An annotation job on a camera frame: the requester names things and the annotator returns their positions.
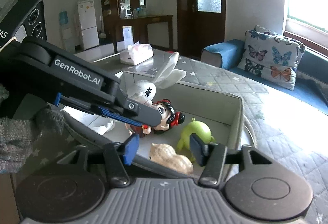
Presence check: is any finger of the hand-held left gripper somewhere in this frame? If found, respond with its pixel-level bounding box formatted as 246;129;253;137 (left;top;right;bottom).
113;88;163;127
55;93;144;127

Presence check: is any water dispenser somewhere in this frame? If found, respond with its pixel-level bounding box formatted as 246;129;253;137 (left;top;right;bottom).
59;10;75;53

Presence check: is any dark cardboard box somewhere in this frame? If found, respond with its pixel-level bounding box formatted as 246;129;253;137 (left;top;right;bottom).
61;70;244;181

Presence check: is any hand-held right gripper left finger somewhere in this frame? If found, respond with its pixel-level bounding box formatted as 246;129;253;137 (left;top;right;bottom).
57;134;140;186

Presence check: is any dark wooden door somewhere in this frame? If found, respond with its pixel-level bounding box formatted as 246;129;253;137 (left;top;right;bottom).
175;0;226;60

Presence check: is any white plush rabbit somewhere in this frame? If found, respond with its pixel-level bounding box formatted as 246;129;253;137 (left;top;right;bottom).
88;52;187;135

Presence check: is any person's left hand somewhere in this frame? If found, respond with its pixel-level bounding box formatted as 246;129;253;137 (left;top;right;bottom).
0;107;66;174

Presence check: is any blue sofa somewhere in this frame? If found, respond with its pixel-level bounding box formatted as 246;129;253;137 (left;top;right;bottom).
200;39;328;122

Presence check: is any dark wooden cabinet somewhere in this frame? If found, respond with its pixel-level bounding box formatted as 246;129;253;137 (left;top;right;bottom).
99;0;175;53

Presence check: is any desktop with grey star cloth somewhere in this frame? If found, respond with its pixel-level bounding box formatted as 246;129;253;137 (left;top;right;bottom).
0;48;328;224

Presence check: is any white refrigerator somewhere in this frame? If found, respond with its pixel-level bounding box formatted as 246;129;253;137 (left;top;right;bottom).
77;0;100;50

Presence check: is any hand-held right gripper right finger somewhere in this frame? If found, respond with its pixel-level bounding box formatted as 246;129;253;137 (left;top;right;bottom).
190;134;272;187

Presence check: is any butterfly print pillow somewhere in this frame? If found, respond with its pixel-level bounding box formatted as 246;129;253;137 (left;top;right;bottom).
237;30;305;91
252;25;282;38

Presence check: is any black-haired doll figure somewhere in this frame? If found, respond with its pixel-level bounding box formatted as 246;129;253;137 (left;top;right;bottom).
125;98;186;137

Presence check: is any tan peanut toy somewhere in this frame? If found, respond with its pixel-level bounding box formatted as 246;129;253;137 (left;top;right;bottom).
149;142;194;176

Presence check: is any green round toy figure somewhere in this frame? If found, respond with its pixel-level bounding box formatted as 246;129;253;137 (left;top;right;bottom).
176;118;216;163

